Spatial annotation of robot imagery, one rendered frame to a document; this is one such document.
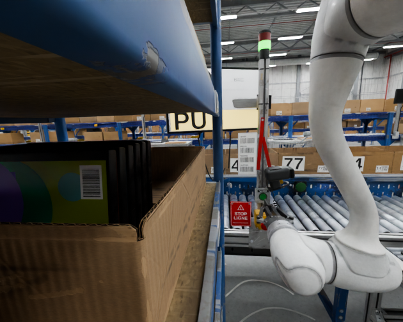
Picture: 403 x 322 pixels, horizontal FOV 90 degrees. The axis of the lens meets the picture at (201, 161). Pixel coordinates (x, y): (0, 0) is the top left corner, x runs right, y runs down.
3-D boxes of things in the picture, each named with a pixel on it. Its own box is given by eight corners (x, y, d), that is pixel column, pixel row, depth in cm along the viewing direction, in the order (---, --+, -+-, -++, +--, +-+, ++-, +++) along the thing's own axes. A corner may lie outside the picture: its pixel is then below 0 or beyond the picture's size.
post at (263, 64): (248, 248, 102) (250, 59, 85) (247, 243, 106) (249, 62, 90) (273, 249, 100) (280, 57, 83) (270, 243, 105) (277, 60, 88)
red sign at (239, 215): (230, 225, 100) (229, 201, 98) (230, 225, 101) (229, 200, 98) (263, 227, 98) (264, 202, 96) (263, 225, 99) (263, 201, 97)
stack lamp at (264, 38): (259, 48, 84) (259, 32, 83) (257, 52, 89) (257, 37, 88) (271, 47, 83) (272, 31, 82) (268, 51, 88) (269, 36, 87)
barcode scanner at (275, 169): (297, 190, 88) (294, 167, 86) (268, 193, 90) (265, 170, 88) (292, 185, 94) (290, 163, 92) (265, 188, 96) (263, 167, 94)
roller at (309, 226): (311, 239, 101) (312, 230, 100) (282, 200, 152) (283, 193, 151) (322, 240, 101) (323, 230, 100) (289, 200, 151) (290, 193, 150)
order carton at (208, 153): (176, 176, 163) (174, 154, 159) (183, 167, 191) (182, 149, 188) (225, 175, 158) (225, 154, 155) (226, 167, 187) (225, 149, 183)
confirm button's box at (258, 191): (255, 203, 94) (255, 189, 93) (254, 200, 97) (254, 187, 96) (270, 203, 94) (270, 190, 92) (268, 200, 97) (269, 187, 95)
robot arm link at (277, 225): (270, 227, 58) (265, 217, 64) (268, 255, 60) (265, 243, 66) (303, 228, 57) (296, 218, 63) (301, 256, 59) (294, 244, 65)
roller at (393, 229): (398, 242, 97) (399, 232, 96) (338, 200, 147) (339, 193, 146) (409, 243, 96) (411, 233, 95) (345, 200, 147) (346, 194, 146)
